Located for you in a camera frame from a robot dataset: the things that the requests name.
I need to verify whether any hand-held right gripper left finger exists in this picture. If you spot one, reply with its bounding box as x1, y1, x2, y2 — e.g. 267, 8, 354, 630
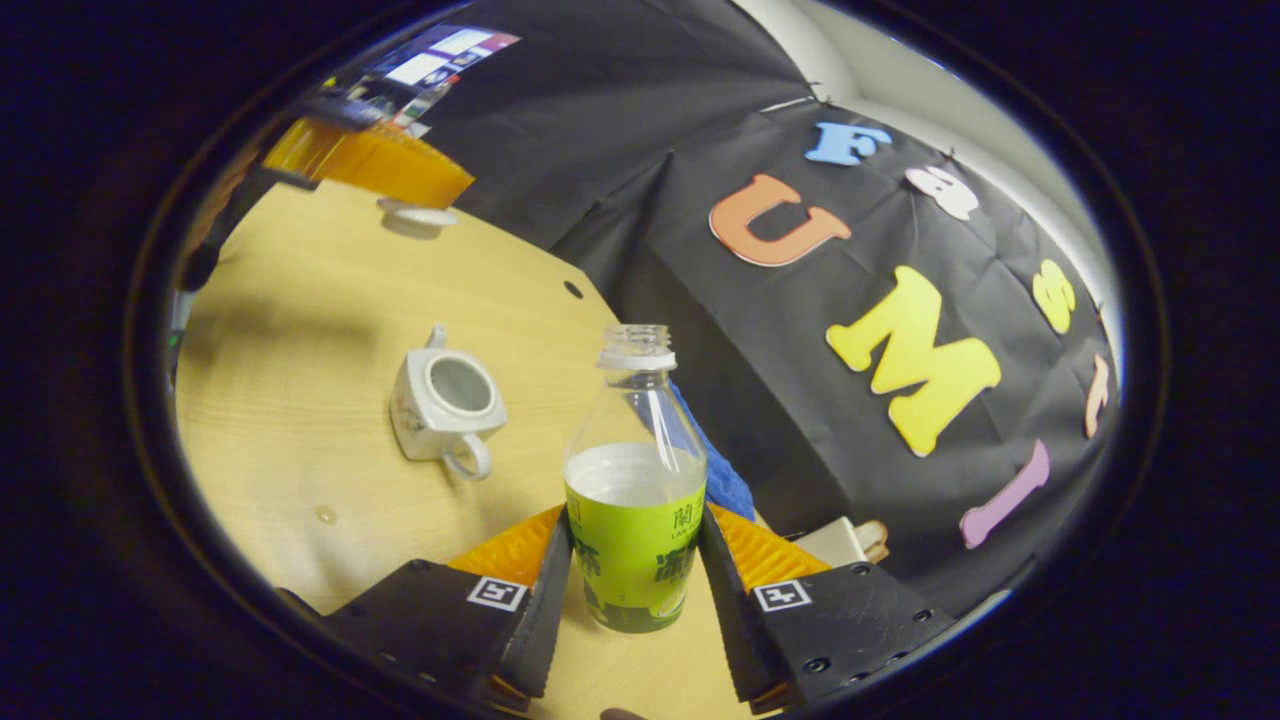
320, 505, 573, 713

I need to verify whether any computer monitor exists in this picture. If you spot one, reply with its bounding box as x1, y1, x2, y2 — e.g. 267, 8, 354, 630
345, 25, 523, 131

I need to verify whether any blue folded towel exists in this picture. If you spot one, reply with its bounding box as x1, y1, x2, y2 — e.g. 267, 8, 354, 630
668, 385, 757, 521

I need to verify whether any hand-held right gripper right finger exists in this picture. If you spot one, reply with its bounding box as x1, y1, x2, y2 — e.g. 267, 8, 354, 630
698, 503, 958, 714

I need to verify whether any black backdrop cloth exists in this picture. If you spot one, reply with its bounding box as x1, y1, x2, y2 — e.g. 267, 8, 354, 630
420, 0, 1121, 621

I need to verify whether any green label water bottle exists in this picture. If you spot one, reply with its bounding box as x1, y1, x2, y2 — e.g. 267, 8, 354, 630
563, 323, 709, 634

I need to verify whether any white ceramic teacup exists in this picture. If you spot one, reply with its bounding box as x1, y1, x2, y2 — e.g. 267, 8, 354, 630
390, 325, 508, 481

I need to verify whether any white toaster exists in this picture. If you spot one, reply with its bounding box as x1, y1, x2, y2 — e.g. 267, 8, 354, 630
790, 515, 871, 568

